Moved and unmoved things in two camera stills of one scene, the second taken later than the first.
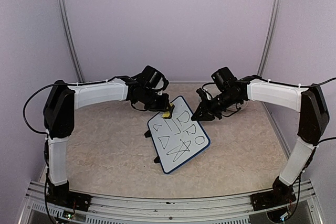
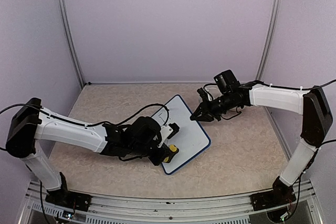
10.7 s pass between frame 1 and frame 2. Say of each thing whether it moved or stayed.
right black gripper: stayed
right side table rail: stayed
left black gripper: moved
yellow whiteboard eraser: moved
